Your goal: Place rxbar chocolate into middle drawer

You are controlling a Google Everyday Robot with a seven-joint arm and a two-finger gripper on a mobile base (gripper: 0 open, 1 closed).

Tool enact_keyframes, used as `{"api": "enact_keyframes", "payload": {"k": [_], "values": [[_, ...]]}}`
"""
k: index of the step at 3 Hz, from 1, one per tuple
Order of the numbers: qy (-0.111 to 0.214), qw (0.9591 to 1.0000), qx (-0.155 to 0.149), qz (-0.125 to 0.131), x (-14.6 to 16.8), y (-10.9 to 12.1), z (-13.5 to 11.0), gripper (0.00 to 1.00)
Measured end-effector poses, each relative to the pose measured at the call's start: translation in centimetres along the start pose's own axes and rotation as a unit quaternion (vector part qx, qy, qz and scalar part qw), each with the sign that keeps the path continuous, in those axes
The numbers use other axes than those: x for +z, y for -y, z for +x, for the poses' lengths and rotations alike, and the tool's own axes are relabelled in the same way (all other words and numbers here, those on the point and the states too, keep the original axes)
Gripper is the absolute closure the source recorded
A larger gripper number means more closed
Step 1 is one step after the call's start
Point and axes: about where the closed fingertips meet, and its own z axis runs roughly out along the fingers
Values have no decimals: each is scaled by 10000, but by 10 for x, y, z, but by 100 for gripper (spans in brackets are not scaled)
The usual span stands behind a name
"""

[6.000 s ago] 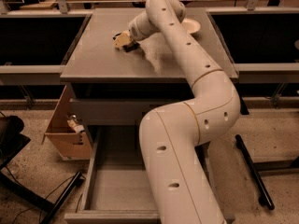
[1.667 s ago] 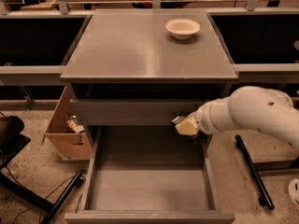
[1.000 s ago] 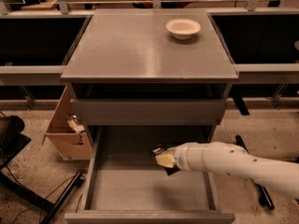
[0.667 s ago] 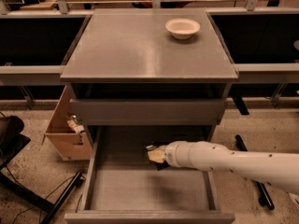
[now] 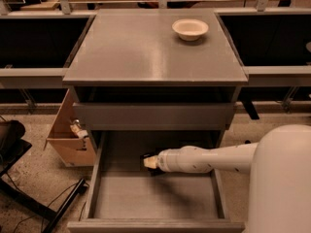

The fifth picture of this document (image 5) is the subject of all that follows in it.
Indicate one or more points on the closed grey top drawer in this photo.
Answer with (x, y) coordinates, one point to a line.
(171, 117)

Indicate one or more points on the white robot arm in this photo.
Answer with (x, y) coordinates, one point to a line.
(279, 165)

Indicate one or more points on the black stand leg left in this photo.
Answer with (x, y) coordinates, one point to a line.
(76, 189)

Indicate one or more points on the wooden box on floor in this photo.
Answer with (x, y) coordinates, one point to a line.
(72, 150)

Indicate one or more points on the open grey middle drawer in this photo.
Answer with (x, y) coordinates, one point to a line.
(124, 197)

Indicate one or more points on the black rxbar chocolate wrapper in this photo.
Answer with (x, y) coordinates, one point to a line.
(153, 172)

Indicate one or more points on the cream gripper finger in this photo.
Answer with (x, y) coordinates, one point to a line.
(147, 162)

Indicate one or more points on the grey drawer cabinet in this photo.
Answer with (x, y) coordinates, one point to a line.
(135, 57)

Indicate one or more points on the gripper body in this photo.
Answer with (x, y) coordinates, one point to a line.
(164, 161)

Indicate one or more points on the black chair base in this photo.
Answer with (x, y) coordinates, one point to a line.
(12, 148)

